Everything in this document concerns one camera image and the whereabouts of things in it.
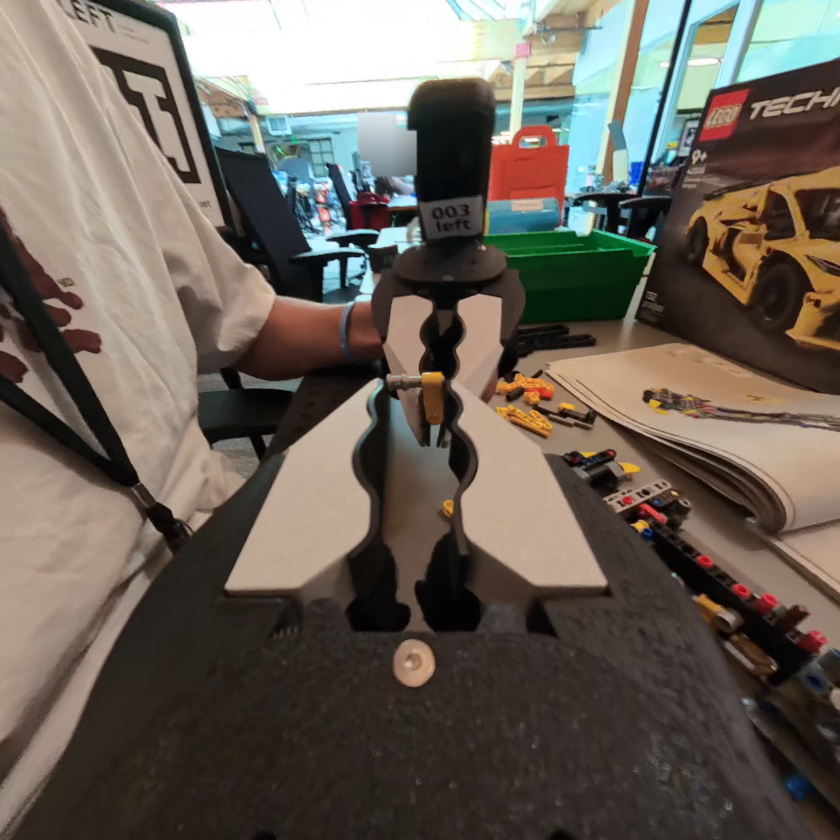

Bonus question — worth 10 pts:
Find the light blue container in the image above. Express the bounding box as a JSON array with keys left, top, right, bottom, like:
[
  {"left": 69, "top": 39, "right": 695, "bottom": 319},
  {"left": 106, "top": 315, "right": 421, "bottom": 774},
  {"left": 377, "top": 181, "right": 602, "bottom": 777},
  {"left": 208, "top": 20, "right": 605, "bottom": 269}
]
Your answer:
[{"left": 486, "top": 197, "right": 560, "bottom": 236}]

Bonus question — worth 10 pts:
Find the person's white shirt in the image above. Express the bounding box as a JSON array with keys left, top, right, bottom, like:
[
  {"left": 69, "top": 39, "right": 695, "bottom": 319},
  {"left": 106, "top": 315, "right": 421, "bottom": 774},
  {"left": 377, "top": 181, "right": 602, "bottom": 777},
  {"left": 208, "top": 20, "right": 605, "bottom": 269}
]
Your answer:
[{"left": 0, "top": 0, "right": 278, "bottom": 778}]

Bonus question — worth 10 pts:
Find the black and white sign board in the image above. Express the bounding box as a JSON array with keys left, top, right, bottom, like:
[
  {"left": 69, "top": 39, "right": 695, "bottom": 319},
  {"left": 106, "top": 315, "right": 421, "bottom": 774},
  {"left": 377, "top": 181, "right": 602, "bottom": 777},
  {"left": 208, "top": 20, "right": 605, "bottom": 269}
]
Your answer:
[{"left": 84, "top": 0, "right": 235, "bottom": 229}]

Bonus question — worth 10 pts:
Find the lego instruction booklet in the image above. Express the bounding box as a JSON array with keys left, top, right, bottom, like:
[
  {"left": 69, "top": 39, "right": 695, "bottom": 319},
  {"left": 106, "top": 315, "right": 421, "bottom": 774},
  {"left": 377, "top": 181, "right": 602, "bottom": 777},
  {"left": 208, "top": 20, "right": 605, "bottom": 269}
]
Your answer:
[{"left": 545, "top": 341, "right": 840, "bottom": 585}]

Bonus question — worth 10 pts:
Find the green plastic bin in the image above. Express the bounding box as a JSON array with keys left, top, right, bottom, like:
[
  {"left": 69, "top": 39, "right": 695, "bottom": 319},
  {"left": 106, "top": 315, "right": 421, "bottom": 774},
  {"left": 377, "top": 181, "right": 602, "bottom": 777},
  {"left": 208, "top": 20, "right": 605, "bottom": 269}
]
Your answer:
[{"left": 483, "top": 227, "right": 658, "bottom": 325}]

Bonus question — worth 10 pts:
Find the lego set box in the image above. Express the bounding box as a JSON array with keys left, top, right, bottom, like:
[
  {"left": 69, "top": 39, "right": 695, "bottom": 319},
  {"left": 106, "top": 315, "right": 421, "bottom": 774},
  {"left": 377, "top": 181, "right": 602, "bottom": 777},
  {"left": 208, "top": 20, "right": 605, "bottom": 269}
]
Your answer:
[{"left": 634, "top": 58, "right": 840, "bottom": 396}]

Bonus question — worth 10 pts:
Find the red tote bag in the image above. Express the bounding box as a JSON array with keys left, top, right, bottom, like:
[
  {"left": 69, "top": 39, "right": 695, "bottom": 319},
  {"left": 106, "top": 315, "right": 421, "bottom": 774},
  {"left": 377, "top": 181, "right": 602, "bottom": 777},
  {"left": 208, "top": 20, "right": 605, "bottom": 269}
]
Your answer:
[{"left": 487, "top": 125, "right": 572, "bottom": 206}]

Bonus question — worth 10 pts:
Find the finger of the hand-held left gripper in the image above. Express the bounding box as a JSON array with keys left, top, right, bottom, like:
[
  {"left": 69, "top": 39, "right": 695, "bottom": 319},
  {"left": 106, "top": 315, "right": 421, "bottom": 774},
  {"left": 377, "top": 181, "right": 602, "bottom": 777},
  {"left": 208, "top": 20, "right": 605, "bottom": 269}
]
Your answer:
[
  {"left": 432, "top": 292, "right": 505, "bottom": 448},
  {"left": 381, "top": 293, "right": 439, "bottom": 447}
]

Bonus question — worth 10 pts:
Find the black lanyard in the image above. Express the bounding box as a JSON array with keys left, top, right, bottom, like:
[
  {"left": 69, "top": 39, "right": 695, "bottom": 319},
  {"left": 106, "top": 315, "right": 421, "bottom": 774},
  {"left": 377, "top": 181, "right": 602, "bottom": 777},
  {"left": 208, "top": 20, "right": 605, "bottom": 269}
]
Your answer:
[{"left": 0, "top": 220, "right": 193, "bottom": 553}]

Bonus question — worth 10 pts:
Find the black office chair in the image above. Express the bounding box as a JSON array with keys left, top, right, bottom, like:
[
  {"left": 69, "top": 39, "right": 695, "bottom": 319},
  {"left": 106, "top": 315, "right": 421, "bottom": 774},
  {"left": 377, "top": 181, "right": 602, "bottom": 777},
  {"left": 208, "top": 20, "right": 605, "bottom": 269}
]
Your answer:
[{"left": 215, "top": 147, "right": 366, "bottom": 304}]

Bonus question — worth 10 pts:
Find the lego car chassis model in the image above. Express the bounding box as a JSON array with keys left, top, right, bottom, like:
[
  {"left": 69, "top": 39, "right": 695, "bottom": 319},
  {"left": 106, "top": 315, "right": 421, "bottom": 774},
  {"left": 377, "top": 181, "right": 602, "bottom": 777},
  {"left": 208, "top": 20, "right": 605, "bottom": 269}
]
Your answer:
[{"left": 562, "top": 448, "right": 840, "bottom": 762}]

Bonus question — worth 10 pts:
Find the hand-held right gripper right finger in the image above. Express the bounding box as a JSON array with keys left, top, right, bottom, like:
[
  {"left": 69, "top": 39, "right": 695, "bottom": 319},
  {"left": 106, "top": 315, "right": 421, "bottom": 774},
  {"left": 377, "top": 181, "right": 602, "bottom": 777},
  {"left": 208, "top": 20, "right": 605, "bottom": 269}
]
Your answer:
[{"left": 444, "top": 379, "right": 610, "bottom": 611}]

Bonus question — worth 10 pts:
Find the red office chair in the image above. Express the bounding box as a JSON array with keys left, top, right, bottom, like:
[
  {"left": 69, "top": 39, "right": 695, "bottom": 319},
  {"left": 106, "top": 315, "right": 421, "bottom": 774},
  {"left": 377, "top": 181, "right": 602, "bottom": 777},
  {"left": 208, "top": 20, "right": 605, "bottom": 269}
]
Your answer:
[{"left": 346, "top": 199, "right": 396, "bottom": 232}]

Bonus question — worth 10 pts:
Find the pile of loose lego pieces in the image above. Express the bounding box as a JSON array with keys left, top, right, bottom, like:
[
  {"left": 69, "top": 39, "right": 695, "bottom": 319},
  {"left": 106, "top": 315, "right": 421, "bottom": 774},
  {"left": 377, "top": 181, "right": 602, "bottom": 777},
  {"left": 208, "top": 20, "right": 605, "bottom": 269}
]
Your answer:
[{"left": 494, "top": 369, "right": 599, "bottom": 439}]

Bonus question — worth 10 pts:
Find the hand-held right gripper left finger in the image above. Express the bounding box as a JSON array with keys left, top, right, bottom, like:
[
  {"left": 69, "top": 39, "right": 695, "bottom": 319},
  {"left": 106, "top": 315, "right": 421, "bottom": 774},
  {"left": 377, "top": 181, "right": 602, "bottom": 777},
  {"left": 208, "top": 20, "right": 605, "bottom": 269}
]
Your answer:
[{"left": 224, "top": 377, "right": 389, "bottom": 601}]

